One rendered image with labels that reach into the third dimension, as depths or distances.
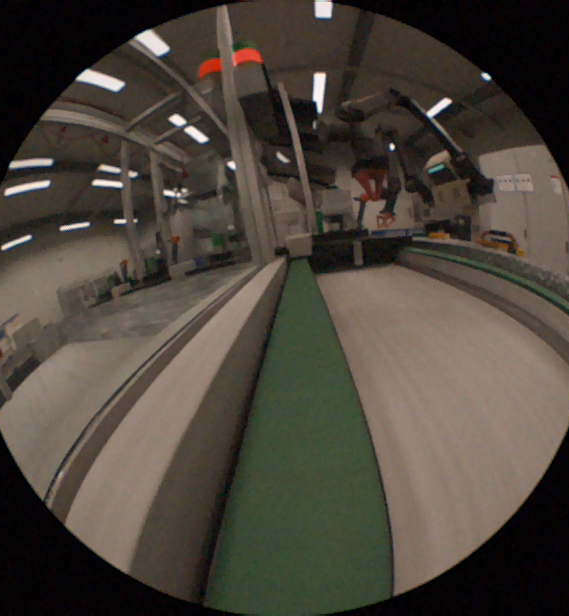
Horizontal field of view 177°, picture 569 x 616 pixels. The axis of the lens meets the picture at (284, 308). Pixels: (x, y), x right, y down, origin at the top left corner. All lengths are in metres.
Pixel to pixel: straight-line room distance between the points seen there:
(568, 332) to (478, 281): 0.12
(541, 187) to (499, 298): 3.07
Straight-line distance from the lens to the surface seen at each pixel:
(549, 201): 3.21
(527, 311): 0.21
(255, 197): 0.24
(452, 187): 1.07
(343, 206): 0.43
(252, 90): 0.27
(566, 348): 0.20
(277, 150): 0.75
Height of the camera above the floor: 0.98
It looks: 21 degrees down
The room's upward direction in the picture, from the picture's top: 11 degrees counter-clockwise
